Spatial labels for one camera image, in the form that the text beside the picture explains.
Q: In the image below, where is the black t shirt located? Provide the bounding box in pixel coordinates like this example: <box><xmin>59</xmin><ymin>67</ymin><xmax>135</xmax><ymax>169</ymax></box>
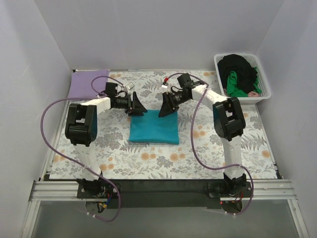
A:
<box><xmin>217</xmin><ymin>54</ymin><xmax>258</xmax><ymax>94</ymax></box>

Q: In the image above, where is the pink garment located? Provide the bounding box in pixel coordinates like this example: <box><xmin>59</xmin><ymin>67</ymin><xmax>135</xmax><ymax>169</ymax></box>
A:
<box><xmin>248</xmin><ymin>91</ymin><xmax>259</xmax><ymax>97</ymax></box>

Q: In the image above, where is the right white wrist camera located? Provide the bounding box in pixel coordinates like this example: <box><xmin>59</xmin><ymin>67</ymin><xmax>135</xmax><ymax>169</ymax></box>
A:
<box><xmin>161</xmin><ymin>77</ymin><xmax>171</xmax><ymax>92</ymax></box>

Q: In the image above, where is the purple cable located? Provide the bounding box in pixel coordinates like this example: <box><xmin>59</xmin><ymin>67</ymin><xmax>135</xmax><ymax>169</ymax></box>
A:
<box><xmin>164</xmin><ymin>72</ymin><xmax>255</xmax><ymax>216</ymax></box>
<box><xmin>41</xmin><ymin>75</ymin><xmax>132</xmax><ymax>222</ymax></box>

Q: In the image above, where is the teal t shirt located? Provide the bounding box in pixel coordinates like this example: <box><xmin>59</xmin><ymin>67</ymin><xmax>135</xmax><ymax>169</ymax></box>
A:
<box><xmin>129</xmin><ymin>110</ymin><xmax>179</xmax><ymax>145</ymax></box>

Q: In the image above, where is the folded purple t shirt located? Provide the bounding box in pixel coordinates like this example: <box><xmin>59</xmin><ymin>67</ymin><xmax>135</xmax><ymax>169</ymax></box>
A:
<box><xmin>68</xmin><ymin>69</ymin><xmax>109</xmax><ymax>98</ymax></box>

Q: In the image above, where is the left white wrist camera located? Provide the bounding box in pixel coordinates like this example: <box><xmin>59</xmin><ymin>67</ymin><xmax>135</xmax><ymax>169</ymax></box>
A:
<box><xmin>124</xmin><ymin>82</ymin><xmax>135</xmax><ymax>95</ymax></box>

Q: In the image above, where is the white laundry basket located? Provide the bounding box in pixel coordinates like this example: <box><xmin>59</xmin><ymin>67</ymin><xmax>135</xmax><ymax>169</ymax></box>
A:
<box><xmin>214</xmin><ymin>53</ymin><xmax>271</xmax><ymax>104</ymax></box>

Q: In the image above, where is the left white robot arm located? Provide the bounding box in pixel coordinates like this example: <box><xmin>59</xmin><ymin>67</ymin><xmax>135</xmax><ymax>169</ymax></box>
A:
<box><xmin>65</xmin><ymin>82</ymin><xmax>148</xmax><ymax>198</ymax></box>

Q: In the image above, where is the aluminium frame rail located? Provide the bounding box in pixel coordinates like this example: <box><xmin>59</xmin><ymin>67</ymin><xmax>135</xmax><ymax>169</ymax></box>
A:
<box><xmin>21</xmin><ymin>179</ymin><xmax>309</xmax><ymax>238</ymax></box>

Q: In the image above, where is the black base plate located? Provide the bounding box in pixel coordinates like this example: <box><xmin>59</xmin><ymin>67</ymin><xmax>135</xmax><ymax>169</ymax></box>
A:
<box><xmin>76</xmin><ymin>178</ymin><xmax>251</xmax><ymax>209</ymax></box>

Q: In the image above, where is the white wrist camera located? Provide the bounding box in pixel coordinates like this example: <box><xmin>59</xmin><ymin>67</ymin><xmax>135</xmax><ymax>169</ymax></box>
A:
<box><xmin>161</xmin><ymin>77</ymin><xmax>171</xmax><ymax>92</ymax></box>
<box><xmin>124</xmin><ymin>82</ymin><xmax>135</xmax><ymax>95</ymax></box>

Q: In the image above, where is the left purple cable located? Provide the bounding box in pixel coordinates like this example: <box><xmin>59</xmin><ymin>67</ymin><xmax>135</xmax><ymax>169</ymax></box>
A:
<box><xmin>41</xmin><ymin>75</ymin><xmax>132</xmax><ymax>222</ymax></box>

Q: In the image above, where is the green t shirt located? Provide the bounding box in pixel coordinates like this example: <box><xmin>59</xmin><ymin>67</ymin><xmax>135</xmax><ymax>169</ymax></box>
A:
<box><xmin>226</xmin><ymin>67</ymin><xmax>262</xmax><ymax>97</ymax></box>

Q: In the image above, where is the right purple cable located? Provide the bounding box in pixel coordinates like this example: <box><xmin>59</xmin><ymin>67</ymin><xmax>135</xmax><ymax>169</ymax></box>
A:
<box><xmin>164</xmin><ymin>72</ymin><xmax>255</xmax><ymax>216</ymax></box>

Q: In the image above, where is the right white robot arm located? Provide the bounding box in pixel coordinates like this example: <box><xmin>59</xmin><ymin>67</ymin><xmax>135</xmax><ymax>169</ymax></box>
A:
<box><xmin>158</xmin><ymin>73</ymin><xmax>249</xmax><ymax>197</ymax></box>

